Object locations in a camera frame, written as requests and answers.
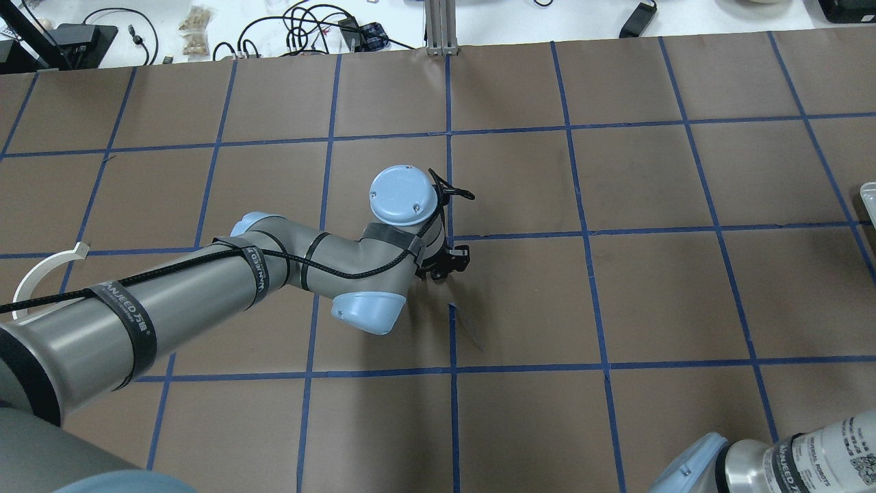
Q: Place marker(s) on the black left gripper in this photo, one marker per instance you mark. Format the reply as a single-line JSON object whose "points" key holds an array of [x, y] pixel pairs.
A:
{"points": [[454, 260]]}

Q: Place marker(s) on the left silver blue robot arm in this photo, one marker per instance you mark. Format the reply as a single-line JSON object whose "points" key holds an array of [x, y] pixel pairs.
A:
{"points": [[69, 349]]}

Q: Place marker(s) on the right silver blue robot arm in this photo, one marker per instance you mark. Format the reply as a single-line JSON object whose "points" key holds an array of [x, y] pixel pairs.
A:
{"points": [[837, 458]]}

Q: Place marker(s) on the black power adapter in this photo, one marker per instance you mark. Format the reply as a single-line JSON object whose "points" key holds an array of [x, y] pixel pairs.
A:
{"points": [[639, 19]]}

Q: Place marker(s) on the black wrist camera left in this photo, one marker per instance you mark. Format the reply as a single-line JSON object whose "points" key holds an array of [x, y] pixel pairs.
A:
{"points": [[445, 190]]}

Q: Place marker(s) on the aluminium frame post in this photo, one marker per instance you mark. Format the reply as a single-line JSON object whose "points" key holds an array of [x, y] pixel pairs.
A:
{"points": [[440, 28]]}

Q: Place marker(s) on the white curved plastic bracket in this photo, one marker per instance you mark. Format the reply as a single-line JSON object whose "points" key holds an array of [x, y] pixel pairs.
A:
{"points": [[27, 285]]}

